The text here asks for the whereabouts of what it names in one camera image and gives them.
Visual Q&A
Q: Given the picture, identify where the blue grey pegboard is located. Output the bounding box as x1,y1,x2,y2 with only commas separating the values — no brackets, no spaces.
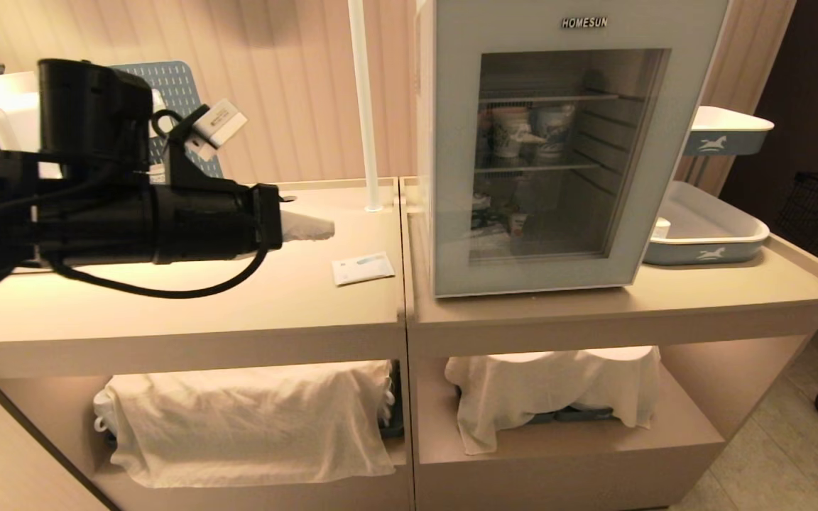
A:
114,60,224,178

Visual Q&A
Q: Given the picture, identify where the small white cloth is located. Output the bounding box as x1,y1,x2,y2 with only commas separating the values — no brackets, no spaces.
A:
445,346,663,456

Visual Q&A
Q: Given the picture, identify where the dark blue tray stack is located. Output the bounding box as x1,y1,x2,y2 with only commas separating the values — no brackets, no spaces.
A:
526,405,616,424

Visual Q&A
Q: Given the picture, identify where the flat white sachet packet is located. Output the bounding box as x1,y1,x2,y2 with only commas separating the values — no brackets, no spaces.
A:
332,252,396,287

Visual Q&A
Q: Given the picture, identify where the white mini fridge cabinet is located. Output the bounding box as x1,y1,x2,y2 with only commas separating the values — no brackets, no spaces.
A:
415,0,669,288

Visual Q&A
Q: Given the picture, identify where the printed paper cup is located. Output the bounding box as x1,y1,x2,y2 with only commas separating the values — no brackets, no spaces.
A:
489,106,532,160
533,104,577,160

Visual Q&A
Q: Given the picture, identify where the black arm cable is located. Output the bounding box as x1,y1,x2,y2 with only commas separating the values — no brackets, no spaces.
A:
47,245,269,300

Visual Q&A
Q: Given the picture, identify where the white support pole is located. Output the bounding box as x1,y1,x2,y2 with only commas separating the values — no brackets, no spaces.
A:
349,0,385,214

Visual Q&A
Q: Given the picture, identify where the beige counter cabinet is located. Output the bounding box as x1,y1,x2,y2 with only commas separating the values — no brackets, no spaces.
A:
0,177,413,511

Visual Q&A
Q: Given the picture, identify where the blue white horse tray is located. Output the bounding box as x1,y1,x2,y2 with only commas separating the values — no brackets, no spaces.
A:
682,106,774,158
642,181,770,267

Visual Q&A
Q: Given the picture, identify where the white mugs stack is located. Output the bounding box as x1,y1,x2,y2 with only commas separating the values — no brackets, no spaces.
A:
93,390,115,434

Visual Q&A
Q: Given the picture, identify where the large white cloth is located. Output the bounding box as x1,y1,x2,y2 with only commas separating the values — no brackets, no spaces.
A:
97,360,397,489

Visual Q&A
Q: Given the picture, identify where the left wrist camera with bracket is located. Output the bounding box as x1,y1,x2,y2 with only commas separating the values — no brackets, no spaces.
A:
153,99,249,187

